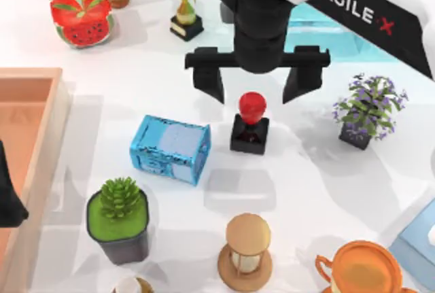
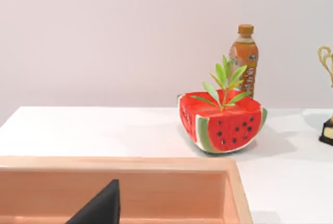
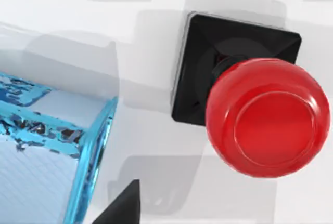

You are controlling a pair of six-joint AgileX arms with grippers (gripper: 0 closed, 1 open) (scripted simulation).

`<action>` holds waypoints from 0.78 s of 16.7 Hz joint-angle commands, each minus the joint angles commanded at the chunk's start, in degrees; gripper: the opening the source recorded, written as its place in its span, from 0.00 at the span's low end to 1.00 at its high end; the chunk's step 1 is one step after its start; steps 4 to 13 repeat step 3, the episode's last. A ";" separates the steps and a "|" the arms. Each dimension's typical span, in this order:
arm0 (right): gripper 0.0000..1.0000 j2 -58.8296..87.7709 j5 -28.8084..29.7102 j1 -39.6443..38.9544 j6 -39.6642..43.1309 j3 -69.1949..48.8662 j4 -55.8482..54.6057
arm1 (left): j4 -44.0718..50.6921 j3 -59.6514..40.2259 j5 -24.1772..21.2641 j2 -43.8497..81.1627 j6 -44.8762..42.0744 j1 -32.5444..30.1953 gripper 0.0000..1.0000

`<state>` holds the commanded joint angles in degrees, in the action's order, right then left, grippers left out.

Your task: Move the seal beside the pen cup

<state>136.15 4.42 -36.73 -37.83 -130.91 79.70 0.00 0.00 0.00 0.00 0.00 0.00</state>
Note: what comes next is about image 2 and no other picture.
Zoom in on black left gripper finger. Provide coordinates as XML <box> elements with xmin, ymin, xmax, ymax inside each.
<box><xmin>65</xmin><ymin>179</ymin><xmax>121</xmax><ymax>224</ymax></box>

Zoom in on shallow salmon-coloured box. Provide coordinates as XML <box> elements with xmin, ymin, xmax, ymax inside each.
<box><xmin>0</xmin><ymin>155</ymin><xmax>253</xmax><ymax>224</ymax></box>

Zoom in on gold trophy with black base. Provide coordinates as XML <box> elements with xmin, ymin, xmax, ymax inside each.
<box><xmin>317</xmin><ymin>45</ymin><xmax>333</xmax><ymax>146</ymax></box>

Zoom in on orange tea bottle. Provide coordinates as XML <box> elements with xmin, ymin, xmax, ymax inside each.
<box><xmin>228</xmin><ymin>23</ymin><xmax>260</xmax><ymax>100</ymax></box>

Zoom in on watermelon-shaped plant pot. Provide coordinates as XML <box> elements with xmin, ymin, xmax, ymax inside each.
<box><xmin>177</xmin><ymin>54</ymin><xmax>268</xmax><ymax>155</ymax></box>

